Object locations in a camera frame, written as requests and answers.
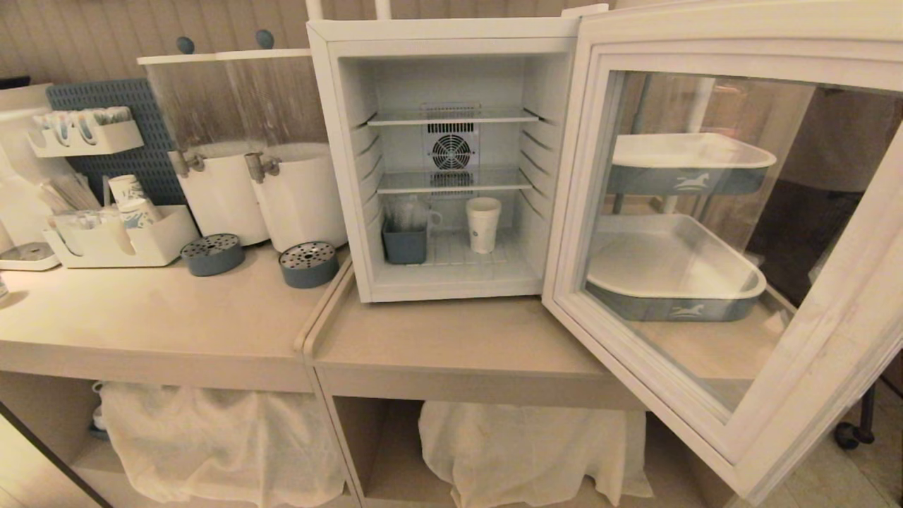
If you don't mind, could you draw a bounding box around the white square drip tray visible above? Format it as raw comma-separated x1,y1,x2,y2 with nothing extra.
0,242,61,272

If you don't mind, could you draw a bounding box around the white condiment organizer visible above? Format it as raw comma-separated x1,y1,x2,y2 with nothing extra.
42,205,200,269

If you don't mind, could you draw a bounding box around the white tiered cart tray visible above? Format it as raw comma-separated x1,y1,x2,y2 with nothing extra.
586,213,768,322
608,132,777,197

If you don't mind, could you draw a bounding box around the white paper cup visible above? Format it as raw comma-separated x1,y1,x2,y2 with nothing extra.
466,197,502,255

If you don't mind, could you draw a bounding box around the grey-blue round drip tray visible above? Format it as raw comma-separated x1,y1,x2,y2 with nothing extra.
279,241,340,289
181,234,246,277

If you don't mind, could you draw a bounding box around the clear drink dispenser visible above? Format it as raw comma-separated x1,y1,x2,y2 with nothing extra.
217,30,349,253
138,37,270,247

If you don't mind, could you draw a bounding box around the black caster wheel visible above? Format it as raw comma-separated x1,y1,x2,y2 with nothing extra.
835,422,878,451

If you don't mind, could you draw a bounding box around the clear glass fridge shelf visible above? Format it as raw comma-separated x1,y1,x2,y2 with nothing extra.
367,106,541,128
377,167,534,195

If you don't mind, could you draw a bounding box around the beige counter cabinet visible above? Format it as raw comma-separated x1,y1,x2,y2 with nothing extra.
0,243,362,508
295,258,738,508

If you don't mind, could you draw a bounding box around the grey-blue pegboard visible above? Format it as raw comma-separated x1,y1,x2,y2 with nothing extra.
46,78,188,207

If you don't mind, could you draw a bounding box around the white pegboard shelf tray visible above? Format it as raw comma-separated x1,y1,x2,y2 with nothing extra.
28,107,145,158

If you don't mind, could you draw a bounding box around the grey-blue small bin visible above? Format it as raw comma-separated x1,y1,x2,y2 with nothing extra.
382,218,428,266

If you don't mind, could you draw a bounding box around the white mini fridge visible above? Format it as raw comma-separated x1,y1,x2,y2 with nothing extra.
306,16,582,303

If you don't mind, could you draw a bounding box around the patterned paper cup stack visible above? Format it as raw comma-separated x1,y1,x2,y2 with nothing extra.
107,174,162,229

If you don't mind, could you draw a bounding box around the white glass fridge door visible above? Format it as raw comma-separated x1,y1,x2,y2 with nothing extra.
542,0,903,506

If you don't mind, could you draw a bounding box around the white cloth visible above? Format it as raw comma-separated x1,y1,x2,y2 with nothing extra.
418,401,654,508
99,382,348,508

